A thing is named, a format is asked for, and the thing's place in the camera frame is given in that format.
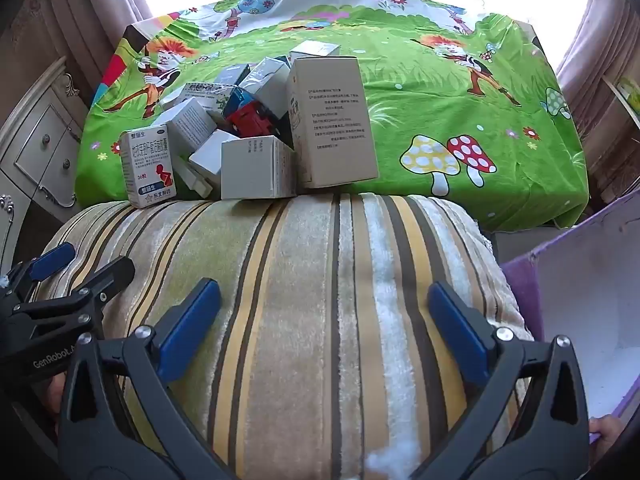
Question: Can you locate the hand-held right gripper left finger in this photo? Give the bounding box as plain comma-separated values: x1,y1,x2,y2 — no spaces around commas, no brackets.
57,277,241,480

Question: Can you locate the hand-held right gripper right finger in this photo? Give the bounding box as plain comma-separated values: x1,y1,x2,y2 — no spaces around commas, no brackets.
410,280,593,480

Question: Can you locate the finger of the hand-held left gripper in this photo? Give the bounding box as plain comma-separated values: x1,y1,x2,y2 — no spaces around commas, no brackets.
10,256,137,341
0,241,77,307

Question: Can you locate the purple storage box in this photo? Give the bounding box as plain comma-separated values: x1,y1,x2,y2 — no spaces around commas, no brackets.
502,192,640,446

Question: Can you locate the pile of small cardboard boxes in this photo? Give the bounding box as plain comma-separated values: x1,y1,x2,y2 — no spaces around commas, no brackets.
119,40,379,209

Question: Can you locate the cream dresser with drawers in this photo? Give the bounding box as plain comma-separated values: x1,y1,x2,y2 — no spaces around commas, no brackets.
0,55,93,261

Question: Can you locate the striped plush blanket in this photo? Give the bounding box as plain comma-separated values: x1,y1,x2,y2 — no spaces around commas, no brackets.
37,192,536,480

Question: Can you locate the red white package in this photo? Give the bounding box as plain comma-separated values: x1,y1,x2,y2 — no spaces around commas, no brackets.
226,101,281,138

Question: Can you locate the green cartoon printed cloth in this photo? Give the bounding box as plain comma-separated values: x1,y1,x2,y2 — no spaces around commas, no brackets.
75,0,588,233

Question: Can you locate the plain pink curtain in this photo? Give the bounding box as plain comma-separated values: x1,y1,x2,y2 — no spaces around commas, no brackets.
0,0,156,126

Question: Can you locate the patterned pink curtain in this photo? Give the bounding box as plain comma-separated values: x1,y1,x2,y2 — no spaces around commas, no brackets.
555,0,640,196

